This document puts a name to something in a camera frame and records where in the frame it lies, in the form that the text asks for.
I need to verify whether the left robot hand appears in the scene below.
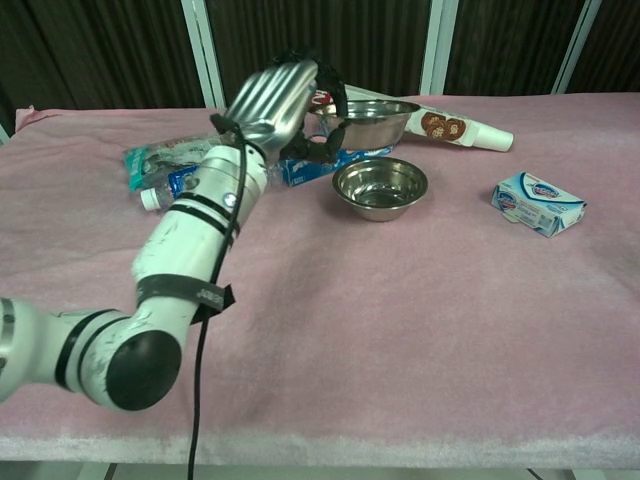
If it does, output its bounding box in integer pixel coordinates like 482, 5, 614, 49
219, 47, 351, 164

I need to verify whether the metal bowl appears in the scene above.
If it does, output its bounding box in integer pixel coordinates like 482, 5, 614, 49
333, 174, 427, 223
305, 98, 422, 151
331, 157, 430, 204

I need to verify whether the blue toothpaste box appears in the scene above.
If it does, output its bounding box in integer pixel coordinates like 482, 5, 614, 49
277, 144, 396, 188

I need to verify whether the green snack bag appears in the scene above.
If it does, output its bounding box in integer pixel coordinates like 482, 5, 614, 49
123, 134, 221, 194

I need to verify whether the clear plastic water bottle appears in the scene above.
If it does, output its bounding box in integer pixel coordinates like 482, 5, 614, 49
139, 162, 281, 211

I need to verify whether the paper cup sleeve pack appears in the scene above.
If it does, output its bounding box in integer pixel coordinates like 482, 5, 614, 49
307, 84, 515, 152

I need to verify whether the pink velvet table cloth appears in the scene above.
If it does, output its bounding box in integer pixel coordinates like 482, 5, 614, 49
0, 91, 640, 464

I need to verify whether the white blue soap box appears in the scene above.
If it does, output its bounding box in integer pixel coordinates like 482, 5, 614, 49
489, 169, 588, 240

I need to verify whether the white screen frame post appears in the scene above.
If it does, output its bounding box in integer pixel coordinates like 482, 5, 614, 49
180, 0, 225, 109
552, 0, 604, 94
419, 0, 460, 96

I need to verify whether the black velcro strap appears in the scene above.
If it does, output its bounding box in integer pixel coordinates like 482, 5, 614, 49
135, 273, 236, 324

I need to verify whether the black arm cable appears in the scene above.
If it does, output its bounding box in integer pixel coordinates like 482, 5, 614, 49
187, 113, 251, 480

